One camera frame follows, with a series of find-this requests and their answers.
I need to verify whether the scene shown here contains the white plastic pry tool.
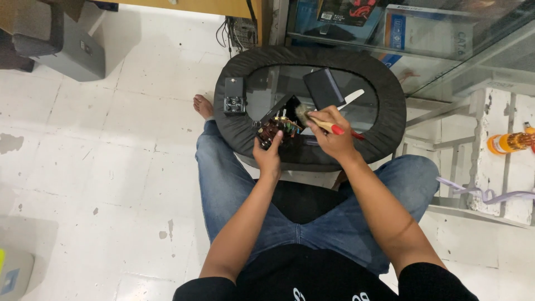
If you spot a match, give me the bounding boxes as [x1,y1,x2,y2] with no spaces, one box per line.
[337,89,365,112]

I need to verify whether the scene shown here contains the black stool seat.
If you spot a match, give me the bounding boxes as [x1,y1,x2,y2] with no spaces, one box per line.
[255,169,348,225]

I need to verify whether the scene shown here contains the person's right hand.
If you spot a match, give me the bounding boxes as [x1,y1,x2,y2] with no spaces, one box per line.
[306,105,362,164]

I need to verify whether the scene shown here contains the person's black shirt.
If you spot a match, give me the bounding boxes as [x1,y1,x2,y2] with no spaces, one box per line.
[172,244,480,301]

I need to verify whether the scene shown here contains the purple ribbon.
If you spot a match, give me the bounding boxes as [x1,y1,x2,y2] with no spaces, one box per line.
[436,176,535,205]

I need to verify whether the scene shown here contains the person's bare foot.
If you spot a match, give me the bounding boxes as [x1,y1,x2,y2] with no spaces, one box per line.
[193,94,215,121]

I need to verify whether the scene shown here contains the flat black casing cover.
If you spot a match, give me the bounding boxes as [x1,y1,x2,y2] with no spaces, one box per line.
[303,68,347,111]

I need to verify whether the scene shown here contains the open black device casing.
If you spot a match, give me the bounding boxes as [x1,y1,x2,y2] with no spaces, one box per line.
[261,95,302,126]

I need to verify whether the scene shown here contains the brown cardboard piece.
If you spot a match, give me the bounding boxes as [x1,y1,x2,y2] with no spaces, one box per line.
[0,0,86,35]

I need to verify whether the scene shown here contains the small black electronic module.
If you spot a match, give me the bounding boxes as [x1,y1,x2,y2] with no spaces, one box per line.
[223,77,246,116]

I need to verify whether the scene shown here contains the grey plastic container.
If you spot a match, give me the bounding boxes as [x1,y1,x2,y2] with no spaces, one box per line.
[0,247,35,299]

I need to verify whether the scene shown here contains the red handled paint brush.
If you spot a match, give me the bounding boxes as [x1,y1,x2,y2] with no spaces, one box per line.
[295,104,365,141]

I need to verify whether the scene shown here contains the white wooden rack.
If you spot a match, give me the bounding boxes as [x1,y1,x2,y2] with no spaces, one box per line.
[403,87,535,230]

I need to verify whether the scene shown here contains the person's blue jeans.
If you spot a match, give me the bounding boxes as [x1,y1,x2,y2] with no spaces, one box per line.
[195,120,440,276]

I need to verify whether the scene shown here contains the glass display cabinet with boxes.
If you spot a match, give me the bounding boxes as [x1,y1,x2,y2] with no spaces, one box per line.
[272,0,535,103]

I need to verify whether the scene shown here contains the person's left hand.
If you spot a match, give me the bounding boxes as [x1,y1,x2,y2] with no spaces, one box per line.
[252,130,285,181]

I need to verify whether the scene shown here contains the black oval glass top table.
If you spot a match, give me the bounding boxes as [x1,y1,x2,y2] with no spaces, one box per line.
[213,45,407,172]

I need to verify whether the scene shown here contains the circuit board with knobs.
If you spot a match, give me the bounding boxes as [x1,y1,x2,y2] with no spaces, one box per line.
[252,110,303,150]

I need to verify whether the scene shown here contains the orange bottle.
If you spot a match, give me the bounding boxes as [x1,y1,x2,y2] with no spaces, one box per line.
[487,132,535,156]

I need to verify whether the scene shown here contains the bundle of black cables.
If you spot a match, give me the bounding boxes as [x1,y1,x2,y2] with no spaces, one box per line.
[215,16,258,58]

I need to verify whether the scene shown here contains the grey metal case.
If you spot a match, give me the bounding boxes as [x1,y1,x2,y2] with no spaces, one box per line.
[13,0,106,82]

